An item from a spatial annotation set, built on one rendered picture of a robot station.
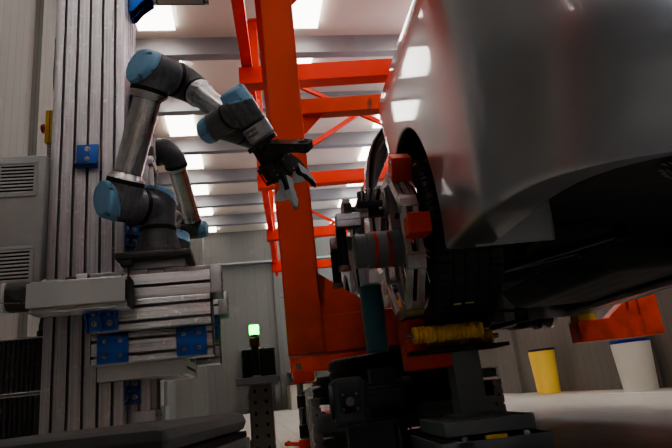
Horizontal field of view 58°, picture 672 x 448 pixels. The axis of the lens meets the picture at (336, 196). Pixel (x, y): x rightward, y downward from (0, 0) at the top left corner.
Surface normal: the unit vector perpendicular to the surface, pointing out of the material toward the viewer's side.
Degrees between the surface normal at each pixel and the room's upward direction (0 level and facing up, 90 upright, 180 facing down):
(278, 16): 90
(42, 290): 90
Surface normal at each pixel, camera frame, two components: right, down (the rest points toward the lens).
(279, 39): 0.07, -0.32
